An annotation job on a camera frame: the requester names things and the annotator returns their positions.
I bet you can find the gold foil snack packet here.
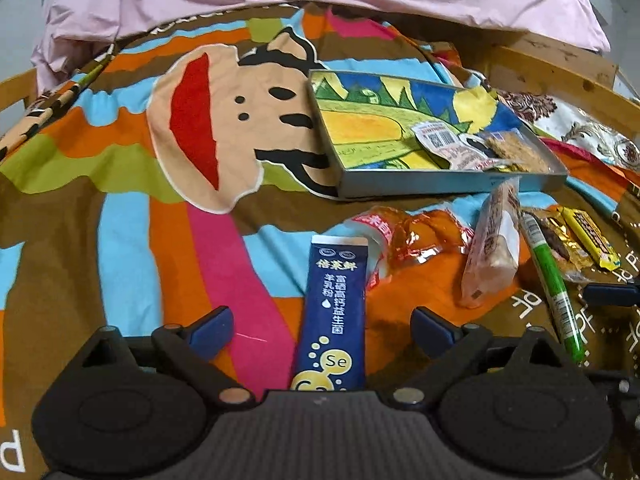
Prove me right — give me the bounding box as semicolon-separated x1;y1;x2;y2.
532;205;596;283

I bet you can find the colourful cartoon printed blanket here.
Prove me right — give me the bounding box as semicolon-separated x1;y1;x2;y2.
0;2;640;480

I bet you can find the dark blue stick packet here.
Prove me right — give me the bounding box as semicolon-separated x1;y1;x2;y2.
290;235;371;392

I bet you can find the orange clear snack packet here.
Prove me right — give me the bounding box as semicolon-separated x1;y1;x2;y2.
350;207;476;291

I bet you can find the red cloth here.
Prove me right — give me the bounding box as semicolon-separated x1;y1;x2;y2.
542;136;628;173

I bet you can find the printed metal tray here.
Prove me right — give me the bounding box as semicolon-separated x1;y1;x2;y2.
306;69;570;200

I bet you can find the floral patterned cloth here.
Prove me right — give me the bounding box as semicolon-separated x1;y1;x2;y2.
497;87;640;171

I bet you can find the yellow snack bar packet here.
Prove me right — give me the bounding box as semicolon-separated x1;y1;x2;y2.
560;206;622;272

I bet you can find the clear cracker packet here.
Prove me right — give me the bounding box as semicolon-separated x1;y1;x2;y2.
467;130;551;173

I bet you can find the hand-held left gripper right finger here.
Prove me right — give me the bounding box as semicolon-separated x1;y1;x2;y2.
392;306;566;406

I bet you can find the green marker pen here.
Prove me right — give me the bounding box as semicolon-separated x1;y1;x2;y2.
520;212;586;365

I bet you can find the clear cereal bar packet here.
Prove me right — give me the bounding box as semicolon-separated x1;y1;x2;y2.
460;180;522;309

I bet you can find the wooden bed frame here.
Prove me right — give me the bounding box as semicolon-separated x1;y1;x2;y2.
0;32;640;126

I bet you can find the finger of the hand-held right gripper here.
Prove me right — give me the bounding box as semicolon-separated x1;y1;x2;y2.
582;282;640;308
585;370;640;441

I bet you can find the white labelled snack packet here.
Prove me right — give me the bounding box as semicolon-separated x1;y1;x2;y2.
412;121;501;171

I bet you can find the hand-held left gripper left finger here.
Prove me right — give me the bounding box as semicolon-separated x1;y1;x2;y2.
80;306;253;407

